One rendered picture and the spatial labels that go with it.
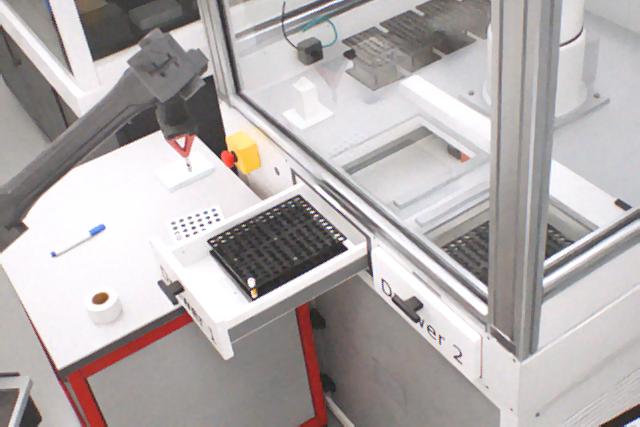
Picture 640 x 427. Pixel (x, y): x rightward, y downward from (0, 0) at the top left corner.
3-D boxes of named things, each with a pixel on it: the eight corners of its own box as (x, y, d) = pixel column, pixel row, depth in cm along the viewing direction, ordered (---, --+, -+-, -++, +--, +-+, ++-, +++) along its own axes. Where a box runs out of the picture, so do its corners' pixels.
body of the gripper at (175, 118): (186, 107, 185) (178, 78, 181) (198, 133, 178) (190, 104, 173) (156, 116, 184) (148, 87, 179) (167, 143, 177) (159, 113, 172)
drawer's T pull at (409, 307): (416, 325, 152) (416, 320, 151) (390, 301, 157) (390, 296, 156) (432, 315, 153) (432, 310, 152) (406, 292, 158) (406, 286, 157)
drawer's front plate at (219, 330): (226, 361, 161) (215, 321, 154) (160, 275, 181) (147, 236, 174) (234, 357, 161) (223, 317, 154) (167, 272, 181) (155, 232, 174)
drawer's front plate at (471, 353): (473, 383, 151) (473, 341, 144) (374, 289, 171) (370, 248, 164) (481, 378, 151) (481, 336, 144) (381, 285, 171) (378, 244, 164)
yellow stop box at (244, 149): (242, 176, 200) (237, 151, 195) (227, 162, 205) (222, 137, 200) (261, 167, 202) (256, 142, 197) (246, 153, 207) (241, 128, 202)
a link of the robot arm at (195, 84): (131, 47, 128) (180, 104, 130) (161, 22, 128) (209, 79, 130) (153, 59, 171) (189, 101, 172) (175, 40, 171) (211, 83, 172)
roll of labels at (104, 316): (113, 326, 179) (108, 312, 177) (83, 321, 181) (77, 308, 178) (127, 301, 184) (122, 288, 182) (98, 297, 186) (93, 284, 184)
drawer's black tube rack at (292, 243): (254, 312, 167) (249, 289, 163) (212, 263, 179) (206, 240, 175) (349, 260, 175) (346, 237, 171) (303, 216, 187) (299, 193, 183)
